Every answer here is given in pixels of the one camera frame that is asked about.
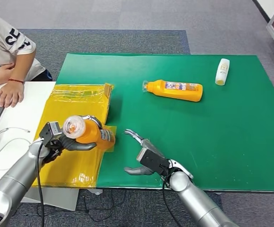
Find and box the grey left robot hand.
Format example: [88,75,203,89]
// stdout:
[55,114,104,152]

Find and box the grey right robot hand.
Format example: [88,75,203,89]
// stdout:
[124,129,166,176]

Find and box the person's right hand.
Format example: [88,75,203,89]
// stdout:
[0,61,16,83]

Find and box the person's left hand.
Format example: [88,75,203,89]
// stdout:
[0,80,25,109]

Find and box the orange detergent bottle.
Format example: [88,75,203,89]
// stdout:
[63,115,116,151]
[142,79,203,103]

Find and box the small white bottle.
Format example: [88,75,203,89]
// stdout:
[214,58,230,87]

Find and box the person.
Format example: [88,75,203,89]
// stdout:
[0,8,53,109]

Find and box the green table mat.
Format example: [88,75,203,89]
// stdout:
[56,52,274,192]

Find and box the yellow plastic wrapped cardboard box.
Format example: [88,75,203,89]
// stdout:
[33,82,117,190]

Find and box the grey table foot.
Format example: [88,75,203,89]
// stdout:
[88,188,104,196]

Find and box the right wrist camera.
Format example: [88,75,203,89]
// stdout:
[136,147,171,177]

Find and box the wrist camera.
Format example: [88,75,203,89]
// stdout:
[39,121,63,148]
[136,147,171,177]

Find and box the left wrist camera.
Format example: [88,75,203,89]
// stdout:
[39,121,63,148]

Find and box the white cable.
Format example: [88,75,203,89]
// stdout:
[0,126,31,140]
[0,137,32,172]

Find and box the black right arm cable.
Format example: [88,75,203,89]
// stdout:
[162,168,183,227]

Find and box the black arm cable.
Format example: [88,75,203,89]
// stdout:
[162,168,183,227]
[36,141,46,227]

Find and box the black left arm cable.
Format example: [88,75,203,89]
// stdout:
[36,141,46,227]

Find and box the black floor cable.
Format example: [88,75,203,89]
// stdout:
[82,188,128,224]

